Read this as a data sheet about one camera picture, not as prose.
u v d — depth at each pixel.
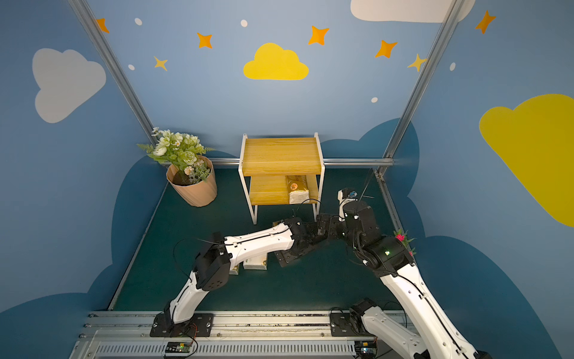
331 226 0.60
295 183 0.84
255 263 0.82
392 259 0.44
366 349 0.73
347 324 0.74
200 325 0.74
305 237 0.60
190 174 0.96
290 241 0.58
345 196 0.59
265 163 0.79
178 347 0.72
